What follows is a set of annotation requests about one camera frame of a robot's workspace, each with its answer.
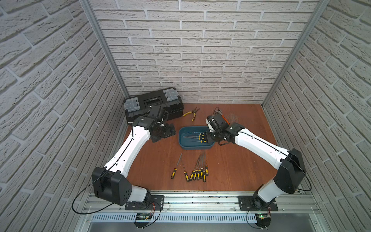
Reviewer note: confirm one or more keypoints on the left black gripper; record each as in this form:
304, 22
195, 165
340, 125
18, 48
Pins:
167, 132

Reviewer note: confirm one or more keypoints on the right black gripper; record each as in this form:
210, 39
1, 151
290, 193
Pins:
208, 138

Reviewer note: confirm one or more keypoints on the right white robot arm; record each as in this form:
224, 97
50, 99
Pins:
289, 164

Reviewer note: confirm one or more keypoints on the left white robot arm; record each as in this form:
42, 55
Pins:
110, 181

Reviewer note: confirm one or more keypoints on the teal plastic storage box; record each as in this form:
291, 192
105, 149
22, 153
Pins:
186, 145

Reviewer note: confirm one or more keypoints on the black plastic toolbox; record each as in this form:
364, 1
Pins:
168, 99

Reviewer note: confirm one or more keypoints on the left controller board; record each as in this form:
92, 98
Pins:
143, 220

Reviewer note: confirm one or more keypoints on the controller board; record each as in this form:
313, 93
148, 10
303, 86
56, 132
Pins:
263, 221
143, 220

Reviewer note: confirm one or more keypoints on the right controller board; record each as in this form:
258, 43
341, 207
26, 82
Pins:
263, 221

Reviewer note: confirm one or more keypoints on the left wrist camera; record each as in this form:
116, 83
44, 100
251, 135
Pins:
156, 112

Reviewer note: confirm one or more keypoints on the orange handled pliers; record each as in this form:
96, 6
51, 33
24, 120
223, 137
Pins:
218, 111

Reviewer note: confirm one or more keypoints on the yellow handled pliers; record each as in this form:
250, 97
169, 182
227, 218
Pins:
193, 113

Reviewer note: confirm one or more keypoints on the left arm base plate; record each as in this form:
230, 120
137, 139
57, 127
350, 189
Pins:
153, 202

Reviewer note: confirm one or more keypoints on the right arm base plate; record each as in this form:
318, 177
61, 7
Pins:
251, 203

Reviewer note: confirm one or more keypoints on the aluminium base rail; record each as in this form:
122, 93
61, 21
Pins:
205, 207

